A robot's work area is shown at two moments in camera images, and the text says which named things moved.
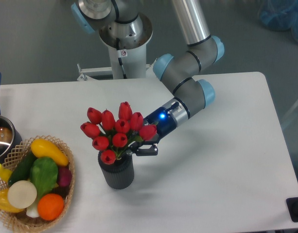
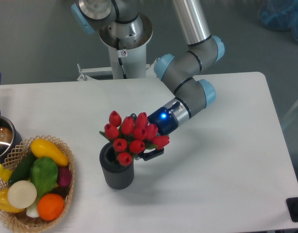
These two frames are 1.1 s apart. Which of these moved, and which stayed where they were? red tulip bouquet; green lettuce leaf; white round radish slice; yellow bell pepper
Moved: red tulip bouquet
Stayed: yellow bell pepper; green lettuce leaf; white round radish slice
